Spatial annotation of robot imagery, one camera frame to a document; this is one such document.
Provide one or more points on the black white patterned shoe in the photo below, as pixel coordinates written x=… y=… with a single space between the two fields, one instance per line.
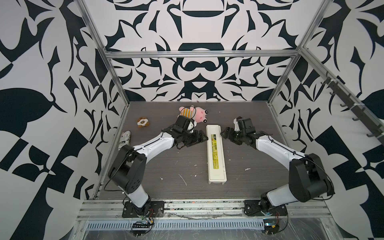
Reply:
x=125 y=139

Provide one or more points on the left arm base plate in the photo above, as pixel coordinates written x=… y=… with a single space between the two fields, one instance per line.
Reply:
x=150 y=209

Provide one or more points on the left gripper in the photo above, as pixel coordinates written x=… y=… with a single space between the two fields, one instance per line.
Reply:
x=195 y=140

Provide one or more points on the right circuit board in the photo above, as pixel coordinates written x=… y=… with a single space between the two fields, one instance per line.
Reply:
x=271 y=227

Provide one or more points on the wall hook rail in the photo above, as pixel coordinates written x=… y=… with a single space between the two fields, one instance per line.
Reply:
x=350 y=102

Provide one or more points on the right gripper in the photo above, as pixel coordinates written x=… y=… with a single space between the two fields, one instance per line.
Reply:
x=228 y=134

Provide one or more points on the brown white plush toy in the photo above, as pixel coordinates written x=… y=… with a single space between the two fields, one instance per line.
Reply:
x=143 y=122

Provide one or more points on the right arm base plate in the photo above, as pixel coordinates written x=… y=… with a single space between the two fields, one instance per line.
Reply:
x=262 y=208

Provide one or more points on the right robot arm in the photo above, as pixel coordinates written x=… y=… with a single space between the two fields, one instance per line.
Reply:
x=308 y=179

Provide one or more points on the pink plush pig toy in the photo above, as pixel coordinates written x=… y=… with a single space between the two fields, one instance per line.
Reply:
x=199 y=115

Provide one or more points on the left circuit board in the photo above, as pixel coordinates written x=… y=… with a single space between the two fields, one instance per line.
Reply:
x=141 y=228

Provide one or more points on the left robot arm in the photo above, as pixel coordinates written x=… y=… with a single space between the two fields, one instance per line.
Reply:
x=128 y=168

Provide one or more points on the circuit board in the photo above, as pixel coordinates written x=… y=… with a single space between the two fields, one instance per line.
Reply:
x=271 y=227
x=141 y=228

